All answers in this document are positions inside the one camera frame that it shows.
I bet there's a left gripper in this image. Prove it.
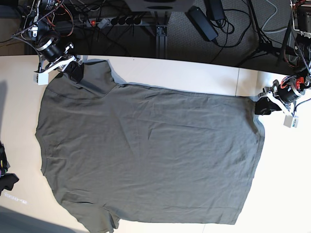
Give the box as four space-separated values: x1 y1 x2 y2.
255 75 311 116

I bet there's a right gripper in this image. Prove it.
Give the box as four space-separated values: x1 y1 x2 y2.
35 42 84 83

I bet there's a grey-green T-shirt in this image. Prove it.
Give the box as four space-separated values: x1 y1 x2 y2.
35 61 264 233

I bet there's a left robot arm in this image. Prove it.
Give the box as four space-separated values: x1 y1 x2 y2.
255 0 311 116

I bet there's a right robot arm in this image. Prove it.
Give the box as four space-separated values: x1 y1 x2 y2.
11 0 84 85

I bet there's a grey power strip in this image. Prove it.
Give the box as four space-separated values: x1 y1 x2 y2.
85 16 144 28

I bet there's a black power adapter brick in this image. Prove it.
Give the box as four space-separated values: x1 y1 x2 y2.
186 6 218 42

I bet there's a dark clothes pile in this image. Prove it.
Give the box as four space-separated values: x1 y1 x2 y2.
0 143 19 194

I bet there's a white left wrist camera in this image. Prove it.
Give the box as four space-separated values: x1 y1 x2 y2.
283 115 299 128

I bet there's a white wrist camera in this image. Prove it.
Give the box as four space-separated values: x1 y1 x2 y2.
34 72 49 85
283 115 299 128

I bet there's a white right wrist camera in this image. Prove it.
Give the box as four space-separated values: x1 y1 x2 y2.
34 72 49 85

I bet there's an aluminium profile post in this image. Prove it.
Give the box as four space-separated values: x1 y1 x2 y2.
154 12 169 59

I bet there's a white cable on floor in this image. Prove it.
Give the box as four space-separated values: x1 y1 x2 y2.
261 0 292 34

